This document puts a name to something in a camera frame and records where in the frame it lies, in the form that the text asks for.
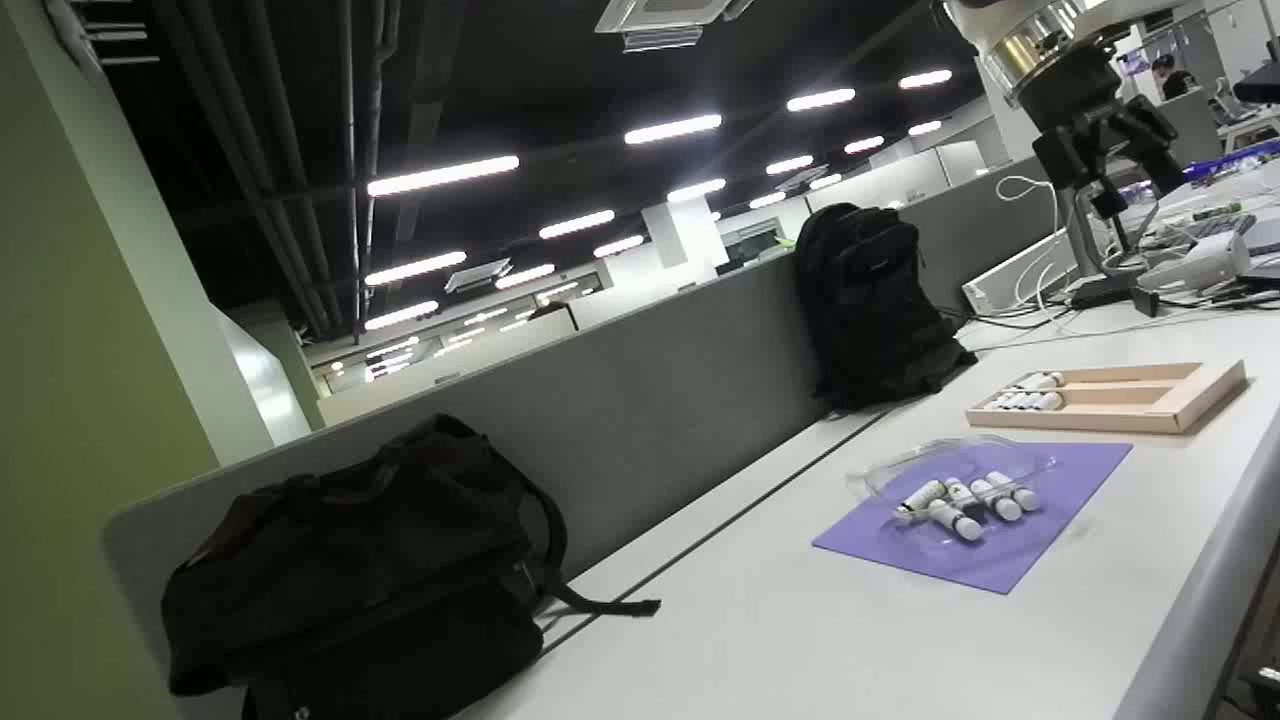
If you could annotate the grey desk divider panel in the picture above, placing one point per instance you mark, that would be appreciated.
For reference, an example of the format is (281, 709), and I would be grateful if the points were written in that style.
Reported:
(643, 401)

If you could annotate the white desktop device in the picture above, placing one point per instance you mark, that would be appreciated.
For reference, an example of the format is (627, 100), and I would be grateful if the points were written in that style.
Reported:
(1205, 261)

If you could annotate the ceiling air conditioner unit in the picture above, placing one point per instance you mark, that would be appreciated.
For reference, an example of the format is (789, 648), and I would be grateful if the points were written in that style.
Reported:
(666, 16)

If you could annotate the wooden tray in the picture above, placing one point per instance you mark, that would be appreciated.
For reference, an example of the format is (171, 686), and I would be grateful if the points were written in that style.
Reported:
(1174, 405)

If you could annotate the white pieces on tray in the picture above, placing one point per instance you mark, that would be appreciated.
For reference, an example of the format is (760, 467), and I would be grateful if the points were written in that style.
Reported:
(1024, 395)

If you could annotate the small white bottle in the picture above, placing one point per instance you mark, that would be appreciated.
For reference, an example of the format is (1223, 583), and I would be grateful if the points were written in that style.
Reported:
(923, 501)
(996, 501)
(959, 520)
(1023, 488)
(960, 488)

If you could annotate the pile of small white pieces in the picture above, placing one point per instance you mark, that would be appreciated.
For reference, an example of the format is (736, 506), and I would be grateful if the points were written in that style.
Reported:
(1024, 461)

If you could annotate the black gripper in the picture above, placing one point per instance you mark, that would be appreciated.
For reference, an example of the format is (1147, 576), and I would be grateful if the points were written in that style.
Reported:
(1072, 98)

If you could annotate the purple mat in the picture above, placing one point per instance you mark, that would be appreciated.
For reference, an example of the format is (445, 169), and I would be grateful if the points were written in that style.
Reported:
(1015, 554)

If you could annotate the fluorescent ceiling light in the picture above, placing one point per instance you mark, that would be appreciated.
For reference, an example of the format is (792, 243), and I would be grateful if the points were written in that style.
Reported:
(579, 221)
(417, 265)
(675, 131)
(823, 98)
(441, 175)
(925, 79)

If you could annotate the black backpack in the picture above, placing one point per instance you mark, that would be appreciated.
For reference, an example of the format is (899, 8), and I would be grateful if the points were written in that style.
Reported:
(874, 306)

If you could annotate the black duffel bag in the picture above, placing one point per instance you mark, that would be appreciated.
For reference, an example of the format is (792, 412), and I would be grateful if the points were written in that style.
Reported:
(372, 563)

